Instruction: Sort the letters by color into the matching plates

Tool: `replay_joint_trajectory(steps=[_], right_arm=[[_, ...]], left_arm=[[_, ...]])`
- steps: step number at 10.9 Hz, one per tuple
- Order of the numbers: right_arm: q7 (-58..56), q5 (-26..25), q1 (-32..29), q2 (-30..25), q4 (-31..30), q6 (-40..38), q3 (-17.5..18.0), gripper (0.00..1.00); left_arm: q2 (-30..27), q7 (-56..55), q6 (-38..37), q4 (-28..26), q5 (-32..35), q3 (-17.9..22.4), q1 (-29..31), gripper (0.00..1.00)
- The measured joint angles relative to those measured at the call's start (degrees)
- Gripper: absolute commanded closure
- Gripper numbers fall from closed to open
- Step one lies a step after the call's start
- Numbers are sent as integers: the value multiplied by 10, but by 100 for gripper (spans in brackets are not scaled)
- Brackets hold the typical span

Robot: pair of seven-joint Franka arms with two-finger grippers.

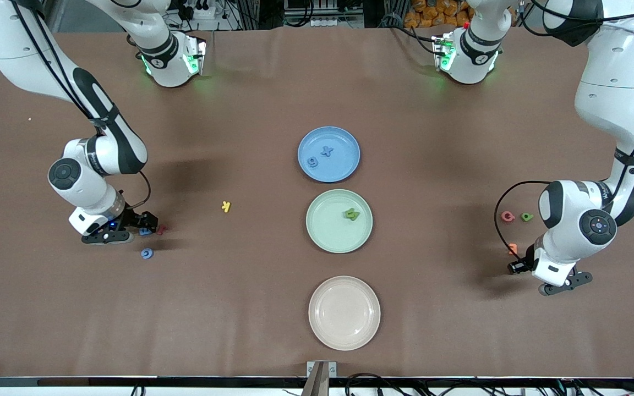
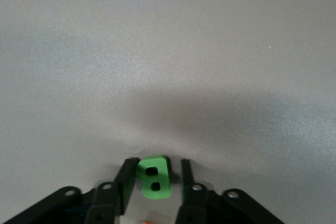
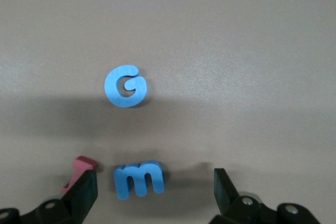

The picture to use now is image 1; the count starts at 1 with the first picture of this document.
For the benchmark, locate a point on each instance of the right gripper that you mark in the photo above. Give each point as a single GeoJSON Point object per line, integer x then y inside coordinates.
{"type": "Point", "coordinates": [134, 219]}

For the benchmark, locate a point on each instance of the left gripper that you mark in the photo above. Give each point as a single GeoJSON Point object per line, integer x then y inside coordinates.
{"type": "Point", "coordinates": [526, 260]}

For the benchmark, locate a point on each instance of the blue round letter G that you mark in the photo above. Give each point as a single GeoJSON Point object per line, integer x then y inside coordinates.
{"type": "Point", "coordinates": [143, 253]}

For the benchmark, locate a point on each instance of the green letter a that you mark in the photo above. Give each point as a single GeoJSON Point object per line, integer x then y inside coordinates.
{"type": "Point", "coordinates": [526, 216]}

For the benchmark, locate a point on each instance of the green letter N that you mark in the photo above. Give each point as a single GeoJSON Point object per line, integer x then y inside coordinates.
{"type": "Point", "coordinates": [356, 215]}

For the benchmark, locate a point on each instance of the blue letter x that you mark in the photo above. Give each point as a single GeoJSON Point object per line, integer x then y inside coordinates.
{"type": "Point", "coordinates": [326, 150]}

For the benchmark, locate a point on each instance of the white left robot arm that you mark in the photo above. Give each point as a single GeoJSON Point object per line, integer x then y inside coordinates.
{"type": "Point", "coordinates": [614, 93]}

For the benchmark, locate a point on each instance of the orange letter E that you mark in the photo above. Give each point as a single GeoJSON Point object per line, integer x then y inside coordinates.
{"type": "Point", "coordinates": [512, 248]}

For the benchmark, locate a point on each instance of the pink letter G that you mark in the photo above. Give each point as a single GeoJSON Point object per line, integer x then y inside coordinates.
{"type": "Point", "coordinates": [504, 216]}

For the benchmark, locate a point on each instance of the yellow letter k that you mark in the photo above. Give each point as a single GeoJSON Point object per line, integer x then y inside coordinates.
{"type": "Point", "coordinates": [226, 207]}

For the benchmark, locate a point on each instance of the brown table cover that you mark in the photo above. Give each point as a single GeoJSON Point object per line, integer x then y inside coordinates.
{"type": "Point", "coordinates": [75, 319]}

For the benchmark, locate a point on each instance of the base connector box green light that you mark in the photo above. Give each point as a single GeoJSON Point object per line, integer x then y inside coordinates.
{"type": "Point", "coordinates": [442, 52]}
{"type": "Point", "coordinates": [195, 55]}

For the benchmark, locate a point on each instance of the pink beige plate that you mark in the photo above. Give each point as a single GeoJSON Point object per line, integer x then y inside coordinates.
{"type": "Point", "coordinates": [344, 313]}

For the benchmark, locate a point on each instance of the green plate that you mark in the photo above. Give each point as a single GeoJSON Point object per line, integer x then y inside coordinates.
{"type": "Point", "coordinates": [328, 231]}

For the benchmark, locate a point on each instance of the blue plate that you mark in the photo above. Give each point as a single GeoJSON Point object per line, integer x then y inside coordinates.
{"type": "Point", "coordinates": [344, 168]}

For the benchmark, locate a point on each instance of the power strip with black plugs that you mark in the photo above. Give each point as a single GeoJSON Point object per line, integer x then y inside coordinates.
{"type": "Point", "coordinates": [204, 11]}

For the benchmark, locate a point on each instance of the bag of orange fruits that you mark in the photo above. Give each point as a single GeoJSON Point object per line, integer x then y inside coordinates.
{"type": "Point", "coordinates": [427, 14]}

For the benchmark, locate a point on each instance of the white power strip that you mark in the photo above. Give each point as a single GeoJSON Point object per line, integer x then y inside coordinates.
{"type": "Point", "coordinates": [339, 23]}

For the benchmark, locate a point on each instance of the metal camera pole bracket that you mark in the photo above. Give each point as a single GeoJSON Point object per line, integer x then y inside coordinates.
{"type": "Point", "coordinates": [321, 385]}

